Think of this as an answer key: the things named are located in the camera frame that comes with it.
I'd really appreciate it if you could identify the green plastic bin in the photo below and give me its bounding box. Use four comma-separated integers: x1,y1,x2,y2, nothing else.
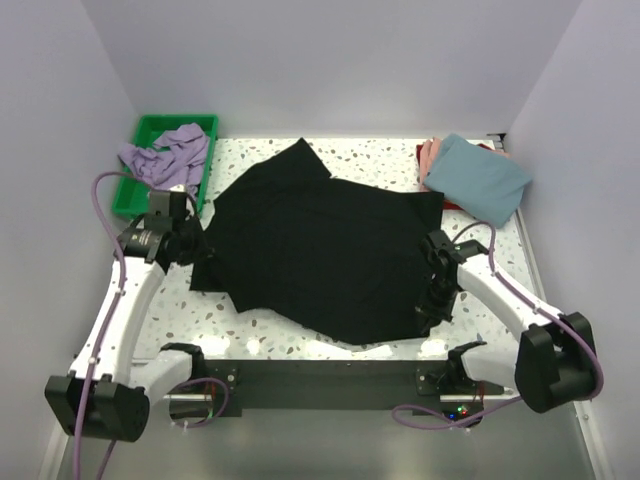
112,113,219,218

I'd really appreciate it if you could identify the folded pink t shirt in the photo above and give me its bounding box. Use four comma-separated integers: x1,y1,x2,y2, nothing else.
417,137,442,192

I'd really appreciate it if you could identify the black t shirt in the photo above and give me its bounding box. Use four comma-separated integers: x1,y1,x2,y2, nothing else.
190,140,443,345

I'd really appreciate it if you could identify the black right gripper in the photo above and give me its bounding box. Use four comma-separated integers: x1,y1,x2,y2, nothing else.
414,274,461,332

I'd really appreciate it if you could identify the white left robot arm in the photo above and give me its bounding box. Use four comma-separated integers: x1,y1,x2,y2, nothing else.
45,187,210,442

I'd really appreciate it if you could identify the crumpled purple t shirt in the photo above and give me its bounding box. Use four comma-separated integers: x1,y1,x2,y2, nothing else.
118,123,211,197

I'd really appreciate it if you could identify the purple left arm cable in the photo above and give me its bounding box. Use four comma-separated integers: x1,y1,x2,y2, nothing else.
72,171,151,480

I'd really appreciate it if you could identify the folded blue t shirt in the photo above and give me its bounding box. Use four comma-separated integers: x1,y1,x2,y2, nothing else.
424,134,532,228

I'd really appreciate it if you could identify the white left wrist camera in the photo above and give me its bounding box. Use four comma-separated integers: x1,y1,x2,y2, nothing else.
169,184,198,215

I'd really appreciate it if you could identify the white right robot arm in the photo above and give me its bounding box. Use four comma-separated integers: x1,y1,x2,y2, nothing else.
416,230,604,413

